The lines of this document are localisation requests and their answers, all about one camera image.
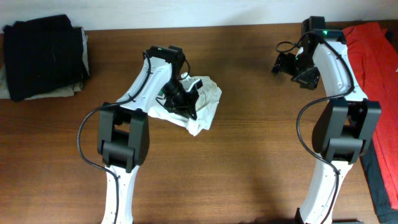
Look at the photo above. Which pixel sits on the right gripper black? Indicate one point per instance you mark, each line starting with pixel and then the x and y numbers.
pixel 308 81

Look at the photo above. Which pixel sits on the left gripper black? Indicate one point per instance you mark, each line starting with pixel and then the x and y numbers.
pixel 185 106

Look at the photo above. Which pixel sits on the white t-shirt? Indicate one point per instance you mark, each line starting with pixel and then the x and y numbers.
pixel 206 105

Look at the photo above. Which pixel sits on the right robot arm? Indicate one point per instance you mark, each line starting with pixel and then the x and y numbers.
pixel 346 126

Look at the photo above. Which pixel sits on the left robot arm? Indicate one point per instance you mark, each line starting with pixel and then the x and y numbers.
pixel 123 135

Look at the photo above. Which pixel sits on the red t-shirt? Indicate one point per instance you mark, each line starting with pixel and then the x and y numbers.
pixel 374 62

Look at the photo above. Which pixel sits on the folded beige garment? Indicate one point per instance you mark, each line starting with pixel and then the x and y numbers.
pixel 66 91

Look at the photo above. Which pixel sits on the folded black garment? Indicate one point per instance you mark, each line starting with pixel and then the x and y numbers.
pixel 43 55

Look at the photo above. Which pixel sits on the dark garment under red shirt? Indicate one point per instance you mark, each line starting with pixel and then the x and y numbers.
pixel 384 212

